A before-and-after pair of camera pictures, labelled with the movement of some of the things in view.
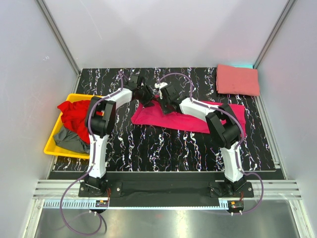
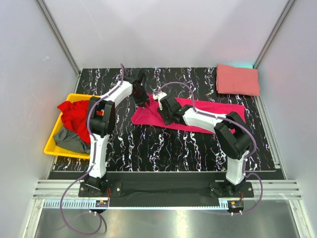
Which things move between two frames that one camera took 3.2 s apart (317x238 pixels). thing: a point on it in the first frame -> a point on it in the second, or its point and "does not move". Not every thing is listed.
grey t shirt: [69, 140] does not move
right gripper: [166, 111] -> [161, 111]
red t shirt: [74, 116] does not move
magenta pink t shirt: [154, 116] does not move
